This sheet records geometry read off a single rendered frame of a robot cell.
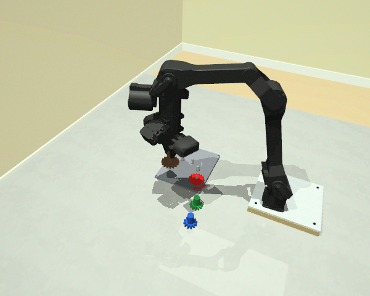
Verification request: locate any green gear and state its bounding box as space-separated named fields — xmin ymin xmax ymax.
xmin=189 ymin=195 xmax=203 ymax=211

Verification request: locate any blue gear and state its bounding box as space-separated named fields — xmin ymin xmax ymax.
xmin=183 ymin=212 xmax=197 ymax=229

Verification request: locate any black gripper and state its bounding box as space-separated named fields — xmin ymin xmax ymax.
xmin=143 ymin=112 xmax=199 ymax=159

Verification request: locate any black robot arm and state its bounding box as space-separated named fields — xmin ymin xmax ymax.
xmin=128 ymin=60 xmax=293 ymax=212

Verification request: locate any brown gear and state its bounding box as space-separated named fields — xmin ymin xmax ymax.
xmin=162 ymin=151 xmax=179 ymax=169

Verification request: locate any red gear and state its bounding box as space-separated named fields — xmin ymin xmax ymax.
xmin=189 ymin=173 xmax=204 ymax=186

